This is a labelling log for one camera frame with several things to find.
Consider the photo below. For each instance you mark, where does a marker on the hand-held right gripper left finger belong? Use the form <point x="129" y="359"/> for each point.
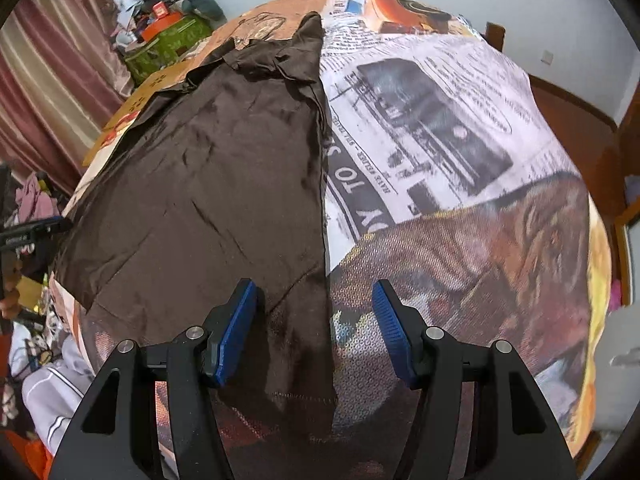
<point x="235" y="330"/>

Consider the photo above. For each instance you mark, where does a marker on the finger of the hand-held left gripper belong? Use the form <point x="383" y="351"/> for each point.
<point x="35" y="227"/>

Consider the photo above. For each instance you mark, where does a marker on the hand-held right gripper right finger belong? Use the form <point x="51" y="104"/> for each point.
<point x="395" y="330"/>

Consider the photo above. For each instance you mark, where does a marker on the dark brown cloth garment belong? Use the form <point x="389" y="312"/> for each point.
<point x="200" y="175"/>

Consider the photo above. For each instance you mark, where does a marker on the pink clothes pile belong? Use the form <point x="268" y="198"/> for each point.
<point x="32" y="200"/>

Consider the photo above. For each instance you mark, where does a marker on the striped pink curtain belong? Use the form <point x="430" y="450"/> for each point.
<point x="45" y="75"/>

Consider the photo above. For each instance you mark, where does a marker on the printed newspaper pattern blanket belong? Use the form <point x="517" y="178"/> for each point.
<point x="450" y="160"/>

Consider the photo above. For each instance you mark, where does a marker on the green leaf pattern storage box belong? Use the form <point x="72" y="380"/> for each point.
<point x="165" y="45"/>

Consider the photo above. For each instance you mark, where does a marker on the orange box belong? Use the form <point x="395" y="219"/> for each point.
<point x="160" y="25"/>

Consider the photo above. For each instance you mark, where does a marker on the grey plush pillow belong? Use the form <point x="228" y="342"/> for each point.
<point x="200" y="0"/>

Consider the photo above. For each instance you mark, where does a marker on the wooden bed footboard post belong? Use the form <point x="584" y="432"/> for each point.
<point x="495" y="35"/>

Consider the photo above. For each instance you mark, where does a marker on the white wall socket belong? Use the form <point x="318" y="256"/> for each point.
<point x="547" y="56"/>

